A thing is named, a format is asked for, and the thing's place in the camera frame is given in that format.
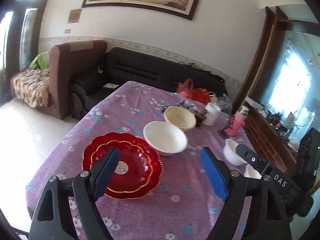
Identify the red gold-rimmed flower plate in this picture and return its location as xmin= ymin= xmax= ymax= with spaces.
xmin=91 ymin=140 xmax=153 ymax=193

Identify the red plate with gold text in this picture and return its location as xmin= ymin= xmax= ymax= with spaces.
xmin=82 ymin=132 xmax=163 ymax=199

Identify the large white foam bowl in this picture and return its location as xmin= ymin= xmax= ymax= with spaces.
xmin=143 ymin=121 xmax=188 ymax=157

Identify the cream plastic colander bowl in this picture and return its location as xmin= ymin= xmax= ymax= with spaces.
xmin=163 ymin=106 xmax=196 ymax=132

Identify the purple floral tablecloth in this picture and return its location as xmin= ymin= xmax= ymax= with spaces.
xmin=26 ymin=81 xmax=228 ymax=239

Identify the black phone stand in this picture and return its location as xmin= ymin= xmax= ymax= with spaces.
xmin=217 ymin=118 xmax=234 ymax=139

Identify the pink knit-sleeved thermos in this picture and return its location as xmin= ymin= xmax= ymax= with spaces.
xmin=226 ymin=105 xmax=249 ymax=137

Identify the black sofa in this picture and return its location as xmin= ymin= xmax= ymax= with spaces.
xmin=69 ymin=47 xmax=228 ymax=120

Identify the patterned blanket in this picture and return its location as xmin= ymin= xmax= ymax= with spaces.
xmin=10 ymin=68 xmax=50 ymax=108

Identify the clear plastic bag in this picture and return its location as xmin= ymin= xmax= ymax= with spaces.
xmin=215 ymin=94 xmax=232 ymax=115

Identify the white plastic jar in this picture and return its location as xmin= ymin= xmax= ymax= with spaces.
xmin=203 ymin=102 xmax=221 ymax=126

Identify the dark bottle with cork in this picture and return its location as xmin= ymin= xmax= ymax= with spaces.
xmin=195 ymin=109 xmax=207 ymax=127

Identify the maroon armchair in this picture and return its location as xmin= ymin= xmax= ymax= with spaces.
xmin=37 ymin=40 xmax=107 ymax=120

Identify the green cloth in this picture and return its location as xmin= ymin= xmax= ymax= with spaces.
xmin=29 ymin=51 xmax=50 ymax=72

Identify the red plastic bag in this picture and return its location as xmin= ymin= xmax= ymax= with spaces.
xmin=176 ymin=79 xmax=210 ymax=105

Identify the wooden glass door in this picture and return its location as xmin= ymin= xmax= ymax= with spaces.
xmin=1 ymin=0 xmax=48 ymax=105

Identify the small wall plaque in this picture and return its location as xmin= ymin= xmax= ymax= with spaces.
xmin=67 ymin=9 xmax=82 ymax=24

